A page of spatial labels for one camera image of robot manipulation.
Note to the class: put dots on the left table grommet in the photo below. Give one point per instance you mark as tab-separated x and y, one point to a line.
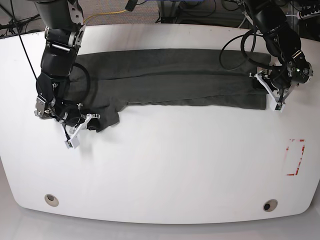
51	200

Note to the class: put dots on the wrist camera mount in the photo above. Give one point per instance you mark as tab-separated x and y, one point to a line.
277	95
71	133

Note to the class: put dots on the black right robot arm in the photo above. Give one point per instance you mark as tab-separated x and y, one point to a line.
64	21

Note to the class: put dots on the right table grommet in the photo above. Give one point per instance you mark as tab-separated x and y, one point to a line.
270	205

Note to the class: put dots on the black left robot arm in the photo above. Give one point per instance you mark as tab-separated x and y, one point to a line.
281	41

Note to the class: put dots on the red tape rectangle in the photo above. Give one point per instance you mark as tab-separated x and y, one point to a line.
293	156

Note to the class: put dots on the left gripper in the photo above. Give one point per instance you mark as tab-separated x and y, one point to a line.
294	68

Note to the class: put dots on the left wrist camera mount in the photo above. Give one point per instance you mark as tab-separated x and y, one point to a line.
277	95

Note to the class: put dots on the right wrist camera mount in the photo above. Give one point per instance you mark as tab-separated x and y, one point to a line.
71	133

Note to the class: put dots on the white power strip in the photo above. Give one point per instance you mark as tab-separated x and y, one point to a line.
309	11

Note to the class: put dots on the dark grey T-shirt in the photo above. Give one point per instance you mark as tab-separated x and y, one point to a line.
165	77

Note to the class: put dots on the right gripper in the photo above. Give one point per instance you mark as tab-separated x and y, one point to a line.
66	114

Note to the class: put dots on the table grommet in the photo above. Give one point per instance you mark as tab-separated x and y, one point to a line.
51	200
270	205

